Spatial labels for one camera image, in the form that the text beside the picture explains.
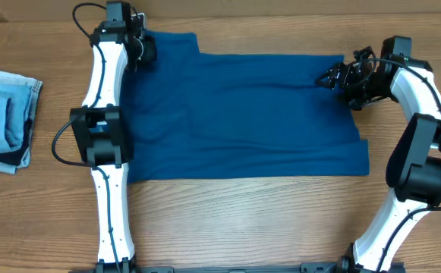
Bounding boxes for dark blue t-shirt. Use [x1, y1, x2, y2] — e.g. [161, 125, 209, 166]
[121, 32, 370, 183]

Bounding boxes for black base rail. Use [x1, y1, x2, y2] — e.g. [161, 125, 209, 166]
[68, 261, 406, 273]

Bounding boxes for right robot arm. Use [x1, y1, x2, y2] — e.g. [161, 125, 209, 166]
[300, 36, 441, 273]

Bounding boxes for folded black garment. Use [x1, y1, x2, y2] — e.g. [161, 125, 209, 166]
[0, 118, 33, 166]

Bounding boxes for folded light blue jeans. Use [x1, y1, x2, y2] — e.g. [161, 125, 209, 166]
[0, 71, 43, 174]

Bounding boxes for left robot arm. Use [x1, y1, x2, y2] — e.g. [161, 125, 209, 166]
[70, 1, 156, 272]

